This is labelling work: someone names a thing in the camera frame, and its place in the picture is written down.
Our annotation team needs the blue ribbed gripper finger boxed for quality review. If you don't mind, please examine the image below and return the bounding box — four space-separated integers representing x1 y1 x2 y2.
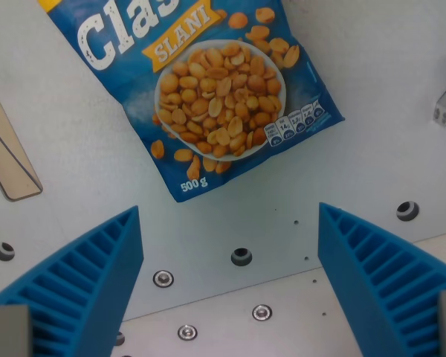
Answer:
317 202 446 357
0 205 145 357

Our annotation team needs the silver hex socket screw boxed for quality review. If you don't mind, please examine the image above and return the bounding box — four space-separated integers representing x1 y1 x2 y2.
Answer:
251 304 274 322
152 270 175 289
177 324 198 341

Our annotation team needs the beige wooden board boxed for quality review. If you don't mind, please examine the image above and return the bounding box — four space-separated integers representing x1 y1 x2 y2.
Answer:
0 71 44 202

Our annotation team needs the blue salted peanuts bag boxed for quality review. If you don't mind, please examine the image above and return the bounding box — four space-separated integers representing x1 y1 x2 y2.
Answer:
37 0 346 203

